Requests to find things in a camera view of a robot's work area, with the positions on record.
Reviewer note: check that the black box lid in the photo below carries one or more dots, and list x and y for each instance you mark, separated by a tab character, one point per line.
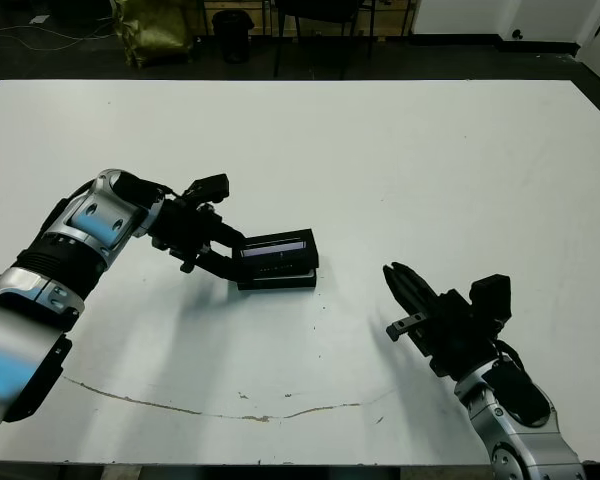
280	265

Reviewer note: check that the black office chair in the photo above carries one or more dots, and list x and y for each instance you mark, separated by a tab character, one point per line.
325	7

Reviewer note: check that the small white floor plate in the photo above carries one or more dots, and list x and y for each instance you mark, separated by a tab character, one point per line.
39	19

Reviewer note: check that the large crumpled plastic bag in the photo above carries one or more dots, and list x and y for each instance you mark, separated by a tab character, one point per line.
152	35

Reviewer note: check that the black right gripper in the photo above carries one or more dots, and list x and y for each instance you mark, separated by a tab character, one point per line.
457	335

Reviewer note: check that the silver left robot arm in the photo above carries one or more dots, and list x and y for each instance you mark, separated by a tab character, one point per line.
55	260

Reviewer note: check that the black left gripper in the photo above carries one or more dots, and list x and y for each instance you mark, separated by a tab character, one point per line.
185	227

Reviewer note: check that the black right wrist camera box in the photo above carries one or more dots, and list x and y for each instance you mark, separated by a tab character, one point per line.
490	297

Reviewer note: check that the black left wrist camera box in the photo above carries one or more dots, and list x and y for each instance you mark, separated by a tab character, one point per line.
207	187

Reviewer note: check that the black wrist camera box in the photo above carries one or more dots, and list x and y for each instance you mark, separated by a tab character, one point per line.
207	187
490	297

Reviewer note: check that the black box base white insert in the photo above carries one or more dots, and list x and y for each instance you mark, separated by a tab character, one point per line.
280	284

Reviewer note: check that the black trash bin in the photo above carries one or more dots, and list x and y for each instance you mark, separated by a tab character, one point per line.
233	36

